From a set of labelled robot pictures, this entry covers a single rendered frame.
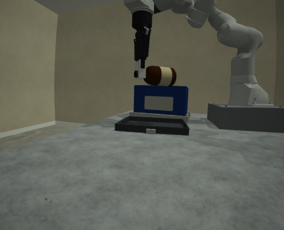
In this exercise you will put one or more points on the dark blue divided crate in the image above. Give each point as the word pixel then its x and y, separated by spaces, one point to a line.
pixel 161 99

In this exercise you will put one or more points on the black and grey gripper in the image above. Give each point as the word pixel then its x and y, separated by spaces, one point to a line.
pixel 141 22

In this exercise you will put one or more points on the brown glass bottle with cream label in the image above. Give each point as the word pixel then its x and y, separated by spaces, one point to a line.
pixel 162 76

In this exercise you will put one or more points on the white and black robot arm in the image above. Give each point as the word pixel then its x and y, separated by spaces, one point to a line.
pixel 244 90

